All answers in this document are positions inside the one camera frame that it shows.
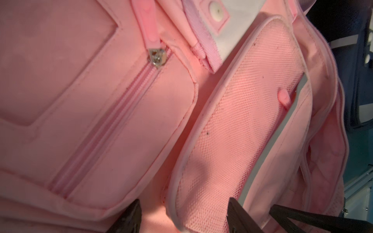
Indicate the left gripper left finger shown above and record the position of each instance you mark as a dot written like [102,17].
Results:
[129,221]

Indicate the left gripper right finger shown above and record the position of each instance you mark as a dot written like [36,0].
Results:
[239,220]

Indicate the pink backpack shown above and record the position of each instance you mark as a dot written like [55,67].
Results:
[180,104]

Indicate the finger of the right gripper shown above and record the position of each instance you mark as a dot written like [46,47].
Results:
[284,216]

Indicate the navy blue backpack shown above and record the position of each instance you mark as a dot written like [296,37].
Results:
[348,28]

